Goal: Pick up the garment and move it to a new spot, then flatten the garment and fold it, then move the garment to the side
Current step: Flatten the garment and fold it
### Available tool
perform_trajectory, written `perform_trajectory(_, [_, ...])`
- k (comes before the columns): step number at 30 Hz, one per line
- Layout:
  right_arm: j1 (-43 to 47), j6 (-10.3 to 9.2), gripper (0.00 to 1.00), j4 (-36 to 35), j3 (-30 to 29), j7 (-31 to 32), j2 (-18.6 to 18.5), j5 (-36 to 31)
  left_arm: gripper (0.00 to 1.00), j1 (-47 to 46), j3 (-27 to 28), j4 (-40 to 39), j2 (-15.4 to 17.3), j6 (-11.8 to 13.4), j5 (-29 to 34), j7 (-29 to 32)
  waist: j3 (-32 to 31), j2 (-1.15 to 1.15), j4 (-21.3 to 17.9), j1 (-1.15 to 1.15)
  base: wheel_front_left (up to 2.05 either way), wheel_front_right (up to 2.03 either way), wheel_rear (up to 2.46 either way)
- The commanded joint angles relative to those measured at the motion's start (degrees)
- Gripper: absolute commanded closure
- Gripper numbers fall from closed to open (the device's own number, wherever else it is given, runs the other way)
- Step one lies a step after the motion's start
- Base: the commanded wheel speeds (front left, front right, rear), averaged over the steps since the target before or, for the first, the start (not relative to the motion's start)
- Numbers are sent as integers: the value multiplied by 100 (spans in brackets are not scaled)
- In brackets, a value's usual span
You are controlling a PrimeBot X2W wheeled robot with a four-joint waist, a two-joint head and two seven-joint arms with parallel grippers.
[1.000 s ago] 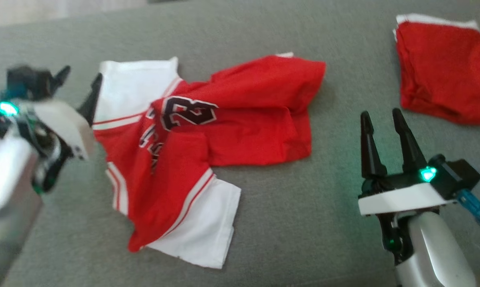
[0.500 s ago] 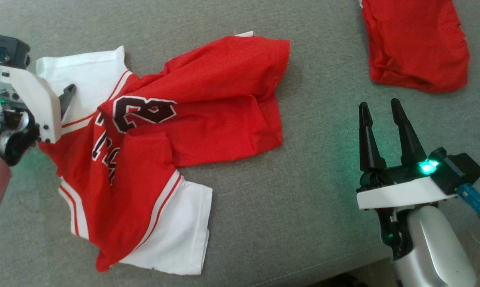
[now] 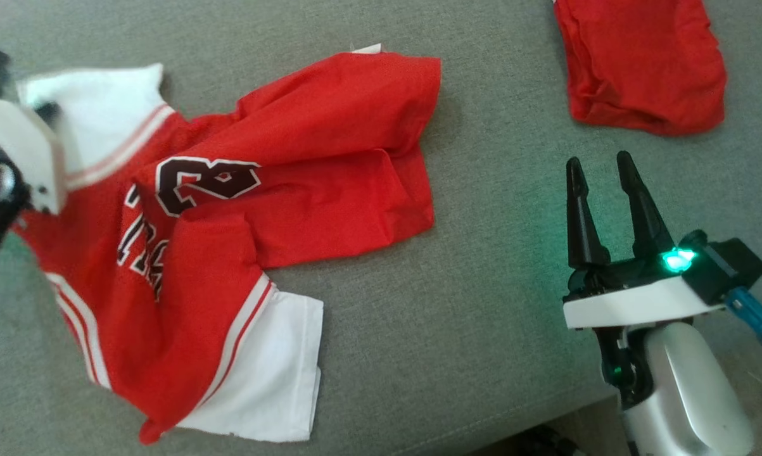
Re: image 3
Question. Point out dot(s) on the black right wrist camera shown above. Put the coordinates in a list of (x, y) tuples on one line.
[(729, 266)]

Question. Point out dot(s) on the red white basketball shorts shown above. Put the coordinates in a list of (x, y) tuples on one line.
[(640, 63)]

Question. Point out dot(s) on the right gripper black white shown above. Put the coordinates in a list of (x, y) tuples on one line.
[(634, 297)]

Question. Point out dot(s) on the red white basketball jersey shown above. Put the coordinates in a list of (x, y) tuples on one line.
[(323, 158)]

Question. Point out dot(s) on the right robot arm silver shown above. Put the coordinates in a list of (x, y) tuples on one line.
[(685, 392)]

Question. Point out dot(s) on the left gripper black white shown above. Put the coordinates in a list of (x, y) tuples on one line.
[(26, 152)]

